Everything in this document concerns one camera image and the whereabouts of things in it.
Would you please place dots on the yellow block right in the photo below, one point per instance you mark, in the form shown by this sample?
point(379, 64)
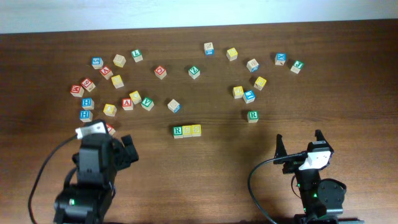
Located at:
point(260, 83)

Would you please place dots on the yellow S block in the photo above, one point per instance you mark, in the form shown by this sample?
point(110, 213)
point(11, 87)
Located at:
point(187, 131)
point(196, 130)

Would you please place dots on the red A block upper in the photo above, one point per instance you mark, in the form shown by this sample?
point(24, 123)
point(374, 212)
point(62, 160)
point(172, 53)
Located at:
point(106, 72)

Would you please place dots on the red Q block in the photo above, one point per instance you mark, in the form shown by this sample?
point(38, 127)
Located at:
point(160, 72)

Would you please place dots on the blue L block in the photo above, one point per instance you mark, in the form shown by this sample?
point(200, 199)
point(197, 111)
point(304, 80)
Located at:
point(249, 96)

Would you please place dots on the red 9 block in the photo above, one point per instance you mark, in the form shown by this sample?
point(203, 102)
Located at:
point(88, 85)

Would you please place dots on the blue H block lower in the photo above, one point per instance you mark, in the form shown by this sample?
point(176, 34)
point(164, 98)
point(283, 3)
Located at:
point(86, 116)

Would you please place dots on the blue P block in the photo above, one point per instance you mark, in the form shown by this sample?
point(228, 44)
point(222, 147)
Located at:
point(174, 106)

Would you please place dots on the green V block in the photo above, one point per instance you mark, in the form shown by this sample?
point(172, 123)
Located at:
point(147, 103)

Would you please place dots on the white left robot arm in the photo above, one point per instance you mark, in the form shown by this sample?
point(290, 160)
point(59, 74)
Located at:
point(89, 189)

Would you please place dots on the green L block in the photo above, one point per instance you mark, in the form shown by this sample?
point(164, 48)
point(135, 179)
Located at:
point(137, 55)

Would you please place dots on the blue D block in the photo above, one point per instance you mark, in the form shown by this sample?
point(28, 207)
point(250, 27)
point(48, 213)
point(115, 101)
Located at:
point(252, 65)

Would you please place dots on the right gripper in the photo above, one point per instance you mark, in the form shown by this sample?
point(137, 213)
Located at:
point(291, 165)

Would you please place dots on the yellow X block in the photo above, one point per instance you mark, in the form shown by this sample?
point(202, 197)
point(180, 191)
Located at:
point(117, 81)

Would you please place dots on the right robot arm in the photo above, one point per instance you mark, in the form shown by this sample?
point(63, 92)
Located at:
point(322, 199)

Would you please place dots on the blue H block upper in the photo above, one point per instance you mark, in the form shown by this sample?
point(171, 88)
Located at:
point(87, 104)

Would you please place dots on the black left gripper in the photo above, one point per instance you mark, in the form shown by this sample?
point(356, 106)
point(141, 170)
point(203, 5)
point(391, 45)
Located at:
point(125, 158)

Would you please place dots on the red M block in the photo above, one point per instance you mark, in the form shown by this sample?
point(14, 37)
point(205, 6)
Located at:
point(77, 90)

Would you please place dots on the red a block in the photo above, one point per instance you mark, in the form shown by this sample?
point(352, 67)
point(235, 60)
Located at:
point(106, 72)
point(127, 104)

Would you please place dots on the yellow 8 block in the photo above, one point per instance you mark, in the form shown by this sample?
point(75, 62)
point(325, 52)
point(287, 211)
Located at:
point(119, 60)

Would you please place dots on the yellow E block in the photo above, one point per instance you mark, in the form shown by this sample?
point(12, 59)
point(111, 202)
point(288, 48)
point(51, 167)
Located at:
point(238, 92)

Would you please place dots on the yellow O block middle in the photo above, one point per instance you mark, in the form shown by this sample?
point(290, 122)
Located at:
point(110, 110)

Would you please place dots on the green r block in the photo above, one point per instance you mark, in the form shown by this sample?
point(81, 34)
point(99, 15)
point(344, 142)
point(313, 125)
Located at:
point(177, 132)
point(253, 116)

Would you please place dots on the yellow C block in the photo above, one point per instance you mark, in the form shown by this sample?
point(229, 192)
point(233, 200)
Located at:
point(135, 97)

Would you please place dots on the blue X block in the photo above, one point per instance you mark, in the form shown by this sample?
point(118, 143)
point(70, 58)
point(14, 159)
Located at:
point(280, 58)

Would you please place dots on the yellow M block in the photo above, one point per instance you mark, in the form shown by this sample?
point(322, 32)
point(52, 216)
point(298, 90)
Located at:
point(232, 54)

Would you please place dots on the green J block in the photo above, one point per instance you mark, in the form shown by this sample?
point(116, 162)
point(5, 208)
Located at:
point(297, 66)

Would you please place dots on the blue h block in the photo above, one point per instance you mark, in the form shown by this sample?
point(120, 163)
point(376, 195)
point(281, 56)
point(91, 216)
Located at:
point(86, 116)
point(87, 104)

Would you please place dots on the red A block lower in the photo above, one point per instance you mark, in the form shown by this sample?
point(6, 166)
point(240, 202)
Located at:
point(127, 104)

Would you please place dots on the blue block far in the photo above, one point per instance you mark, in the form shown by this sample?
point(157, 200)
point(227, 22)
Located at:
point(209, 48)

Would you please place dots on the blue 5 block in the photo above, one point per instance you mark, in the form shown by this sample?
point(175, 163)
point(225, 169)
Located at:
point(97, 63)

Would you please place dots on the green Z block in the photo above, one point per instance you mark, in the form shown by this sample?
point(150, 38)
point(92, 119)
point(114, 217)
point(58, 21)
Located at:
point(194, 72)

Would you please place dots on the red I block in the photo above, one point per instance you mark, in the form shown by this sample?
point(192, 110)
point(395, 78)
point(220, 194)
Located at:
point(110, 129)

